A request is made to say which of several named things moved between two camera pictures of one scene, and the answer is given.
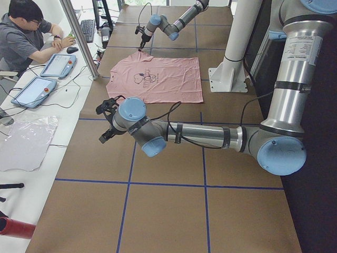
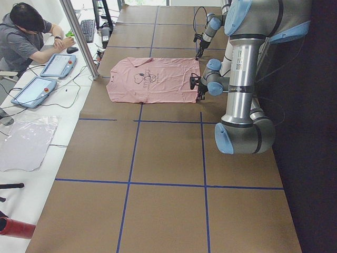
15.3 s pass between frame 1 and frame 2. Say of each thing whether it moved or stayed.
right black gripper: moved
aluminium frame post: stayed
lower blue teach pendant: stayed
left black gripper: moved
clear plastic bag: stayed
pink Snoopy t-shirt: stayed
